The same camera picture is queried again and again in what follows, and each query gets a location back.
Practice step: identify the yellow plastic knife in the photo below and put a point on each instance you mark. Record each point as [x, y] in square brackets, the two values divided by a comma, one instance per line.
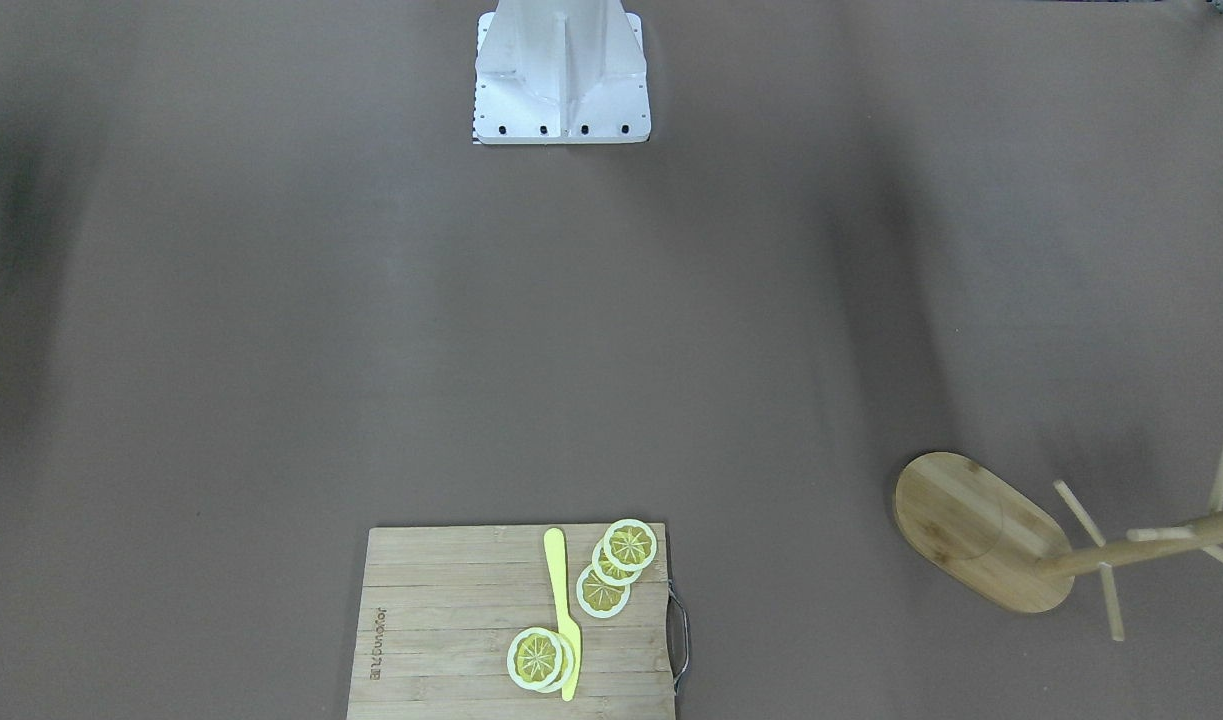
[555, 554]

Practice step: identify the wooden cup storage rack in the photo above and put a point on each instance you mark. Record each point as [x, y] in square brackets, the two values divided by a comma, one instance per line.
[984, 533]

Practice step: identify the lemon slice top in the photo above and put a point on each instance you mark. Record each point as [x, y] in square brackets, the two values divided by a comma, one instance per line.
[630, 545]

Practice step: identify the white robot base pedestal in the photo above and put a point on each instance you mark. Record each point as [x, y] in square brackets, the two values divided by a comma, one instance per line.
[560, 73]

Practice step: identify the lemon slice under front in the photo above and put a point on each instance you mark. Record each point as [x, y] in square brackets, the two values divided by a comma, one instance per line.
[568, 657]

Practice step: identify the lemon slice middle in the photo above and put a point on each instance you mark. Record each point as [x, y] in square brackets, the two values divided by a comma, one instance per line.
[608, 572]

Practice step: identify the wooden cutting board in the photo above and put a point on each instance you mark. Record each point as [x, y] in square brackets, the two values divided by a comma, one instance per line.
[440, 607]

